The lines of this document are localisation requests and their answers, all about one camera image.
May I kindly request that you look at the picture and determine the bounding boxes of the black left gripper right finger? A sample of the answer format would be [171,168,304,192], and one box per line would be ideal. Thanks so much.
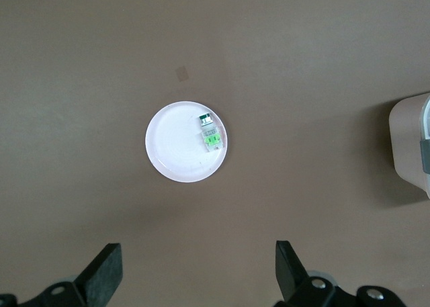
[275,240,413,307]

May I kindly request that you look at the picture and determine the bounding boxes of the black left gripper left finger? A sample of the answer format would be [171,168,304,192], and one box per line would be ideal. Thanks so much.
[0,243,124,307]

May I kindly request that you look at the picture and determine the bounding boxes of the pale pink round plate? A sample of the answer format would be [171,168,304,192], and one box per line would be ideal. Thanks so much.
[144,101,231,183]

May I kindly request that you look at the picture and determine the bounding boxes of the white lunch box grey latches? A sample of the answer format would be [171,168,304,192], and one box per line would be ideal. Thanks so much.
[388,91,430,200]

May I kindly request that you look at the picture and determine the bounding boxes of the green push button switch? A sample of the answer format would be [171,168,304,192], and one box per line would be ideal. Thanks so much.
[197,113,224,152]

